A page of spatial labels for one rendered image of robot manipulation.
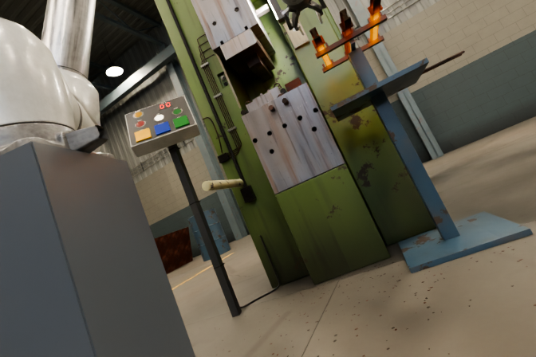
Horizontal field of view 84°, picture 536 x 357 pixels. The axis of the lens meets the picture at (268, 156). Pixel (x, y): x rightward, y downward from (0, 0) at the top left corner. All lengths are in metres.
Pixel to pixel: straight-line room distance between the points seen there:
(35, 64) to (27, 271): 0.31
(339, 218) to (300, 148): 0.38
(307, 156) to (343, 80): 0.50
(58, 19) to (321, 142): 1.09
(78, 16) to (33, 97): 0.39
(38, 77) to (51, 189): 0.21
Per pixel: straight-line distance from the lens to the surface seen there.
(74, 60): 0.84
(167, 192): 10.10
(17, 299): 0.46
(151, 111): 1.77
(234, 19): 1.86
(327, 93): 1.73
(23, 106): 0.55
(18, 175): 0.46
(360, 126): 1.68
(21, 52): 0.60
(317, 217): 1.49
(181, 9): 2.23
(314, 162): 1.48
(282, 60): 2.20
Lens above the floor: 0.41
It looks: 9 degrees up
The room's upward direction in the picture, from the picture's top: 24 degrees counter-clockwise
